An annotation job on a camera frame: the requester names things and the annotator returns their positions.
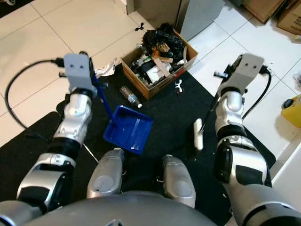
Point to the silver right robot leg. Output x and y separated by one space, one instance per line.
179 181

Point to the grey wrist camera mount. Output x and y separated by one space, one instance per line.
77 70
247 66

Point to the grey metal cabinet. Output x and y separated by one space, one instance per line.
197 16

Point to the silver robot leg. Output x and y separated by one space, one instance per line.
179 181
106 174

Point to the clear plastic bag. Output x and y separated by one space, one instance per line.
297 80

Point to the crumpled white paper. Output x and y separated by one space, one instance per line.
104 68

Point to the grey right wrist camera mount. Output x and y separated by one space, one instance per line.
247 66

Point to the small black floor mat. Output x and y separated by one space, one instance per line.
23 155

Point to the small black floor scrap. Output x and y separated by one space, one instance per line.
140 27

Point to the yellow pedal bin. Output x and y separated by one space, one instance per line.
292 113

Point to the clear plastic bottle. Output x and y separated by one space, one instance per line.
130 97

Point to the printed brown cardboard box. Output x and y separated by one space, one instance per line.
290 19

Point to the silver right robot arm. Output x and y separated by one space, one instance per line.
233 110

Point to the small white plastic clip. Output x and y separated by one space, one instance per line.
178 86

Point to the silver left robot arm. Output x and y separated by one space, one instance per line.
77 115

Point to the black plastic rubbish bag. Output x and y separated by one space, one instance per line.
164 37

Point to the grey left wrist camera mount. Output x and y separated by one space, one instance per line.
77 70

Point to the grey robot torso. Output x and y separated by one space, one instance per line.
131 212

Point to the blue plastic dustpan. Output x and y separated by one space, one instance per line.
129 129

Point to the cardboard box full of rubbish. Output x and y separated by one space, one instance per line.
169 82

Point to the large black floor mat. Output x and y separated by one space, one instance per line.
169 113

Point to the silver left robot leg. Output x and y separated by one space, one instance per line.
106 174

